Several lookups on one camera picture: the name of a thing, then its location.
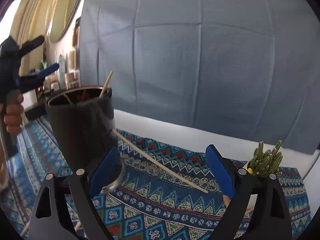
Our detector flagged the oval wall mirror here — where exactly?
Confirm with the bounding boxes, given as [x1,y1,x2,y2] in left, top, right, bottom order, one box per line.
[49,0,87,43]

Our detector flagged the person's left forearm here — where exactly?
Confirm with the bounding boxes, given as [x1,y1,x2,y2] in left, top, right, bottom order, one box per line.
[0,140,10,193]

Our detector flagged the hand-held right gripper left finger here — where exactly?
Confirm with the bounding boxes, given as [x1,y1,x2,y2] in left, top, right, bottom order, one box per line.
[28,146,119,240]

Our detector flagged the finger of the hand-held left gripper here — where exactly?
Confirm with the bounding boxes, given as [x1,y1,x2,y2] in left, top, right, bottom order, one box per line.
[19,35,45,58]
[19,63,60,93]

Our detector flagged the cactus in white pot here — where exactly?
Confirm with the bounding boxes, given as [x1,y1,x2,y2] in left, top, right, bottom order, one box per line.
[242,141,283,214]

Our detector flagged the black cylindrical utensil holder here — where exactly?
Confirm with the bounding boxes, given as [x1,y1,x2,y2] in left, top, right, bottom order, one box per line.
[45,85,125,195]

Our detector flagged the cream curtain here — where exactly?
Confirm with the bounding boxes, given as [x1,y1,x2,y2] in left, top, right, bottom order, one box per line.
[10,0,62,68]

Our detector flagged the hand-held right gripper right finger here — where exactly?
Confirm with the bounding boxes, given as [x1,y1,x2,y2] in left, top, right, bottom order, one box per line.
[205,144,293,240]

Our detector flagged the grey-blue fabric sheet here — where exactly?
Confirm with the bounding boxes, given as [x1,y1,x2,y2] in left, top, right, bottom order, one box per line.
[79,0,320,155]

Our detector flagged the blue patterned cloth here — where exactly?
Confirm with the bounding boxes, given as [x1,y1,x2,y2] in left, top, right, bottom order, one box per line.
[0,115,312,240]

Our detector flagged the person's left hand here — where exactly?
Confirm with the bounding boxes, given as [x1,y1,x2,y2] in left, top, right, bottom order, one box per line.
[4,102,25,134]

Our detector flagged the white spray bottle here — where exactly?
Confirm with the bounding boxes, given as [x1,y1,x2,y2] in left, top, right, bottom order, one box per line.
[58,54,67,90]

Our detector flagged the pink jar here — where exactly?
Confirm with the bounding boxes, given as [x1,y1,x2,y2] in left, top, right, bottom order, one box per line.
[65,70,80,89]

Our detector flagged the black shelf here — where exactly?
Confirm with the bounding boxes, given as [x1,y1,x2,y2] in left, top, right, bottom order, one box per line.
[25,102,49,120]

